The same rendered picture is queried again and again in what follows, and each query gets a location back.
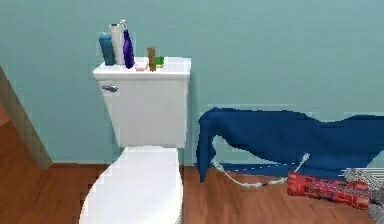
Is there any blue cloth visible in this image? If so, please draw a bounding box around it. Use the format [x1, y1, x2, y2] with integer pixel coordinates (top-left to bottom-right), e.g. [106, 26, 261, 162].
[195, 107, 384, 184]

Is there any brown cardboard tube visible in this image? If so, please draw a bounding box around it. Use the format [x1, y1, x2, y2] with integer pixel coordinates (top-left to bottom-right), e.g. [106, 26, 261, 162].
[147, 46, 157, 72]

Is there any white cable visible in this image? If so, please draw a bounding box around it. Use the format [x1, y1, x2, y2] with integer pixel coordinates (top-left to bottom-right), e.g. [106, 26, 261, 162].
[211, 152, 311, 189]

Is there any white paper roll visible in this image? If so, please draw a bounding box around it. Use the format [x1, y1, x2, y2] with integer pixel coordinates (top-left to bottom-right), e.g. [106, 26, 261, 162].
[109, 23, 126, 66]

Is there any red patterned box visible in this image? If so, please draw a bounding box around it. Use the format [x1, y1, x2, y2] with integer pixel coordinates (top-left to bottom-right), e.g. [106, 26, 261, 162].
[286, 171, 372, 211]

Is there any white toilet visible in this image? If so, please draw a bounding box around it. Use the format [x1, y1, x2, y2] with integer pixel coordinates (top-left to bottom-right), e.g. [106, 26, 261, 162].
[78, 56, 193, 224]

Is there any purple spray bottle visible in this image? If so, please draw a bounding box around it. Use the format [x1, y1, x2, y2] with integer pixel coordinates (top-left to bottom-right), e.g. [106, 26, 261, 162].
[119, 18, 136, 70]

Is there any grey striped cloth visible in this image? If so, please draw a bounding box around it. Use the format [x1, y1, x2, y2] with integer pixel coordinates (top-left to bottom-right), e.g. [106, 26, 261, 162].
[343, 167, 384, 224]

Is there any teal bottle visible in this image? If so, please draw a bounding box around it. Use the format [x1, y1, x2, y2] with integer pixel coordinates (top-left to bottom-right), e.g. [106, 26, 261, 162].
[98, 31, 117, 67]

